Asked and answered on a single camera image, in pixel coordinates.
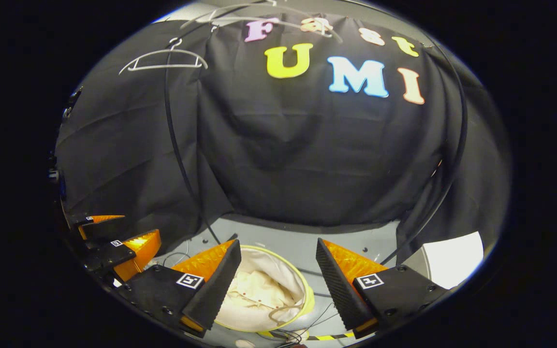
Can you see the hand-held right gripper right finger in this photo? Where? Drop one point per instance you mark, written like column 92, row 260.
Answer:
column 339, row 290

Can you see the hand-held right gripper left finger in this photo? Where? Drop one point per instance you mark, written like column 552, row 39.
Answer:
column 215, row 290

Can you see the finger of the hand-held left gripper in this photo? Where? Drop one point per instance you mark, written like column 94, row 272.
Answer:
column 124, row 253
column 99, row 227

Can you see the cream shirt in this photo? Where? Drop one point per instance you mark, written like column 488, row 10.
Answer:
column 259, row 295

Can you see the white laundry hamper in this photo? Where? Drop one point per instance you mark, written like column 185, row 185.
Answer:
column 283, row 270

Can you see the white clothes hanger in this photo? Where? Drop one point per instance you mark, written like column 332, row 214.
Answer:
column 167, row 66
column 220, row 18

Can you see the yellow black floor tape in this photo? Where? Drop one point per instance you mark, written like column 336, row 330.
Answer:
column 327, row 337

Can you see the white board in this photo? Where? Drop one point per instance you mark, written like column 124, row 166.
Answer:
column 452, row 261

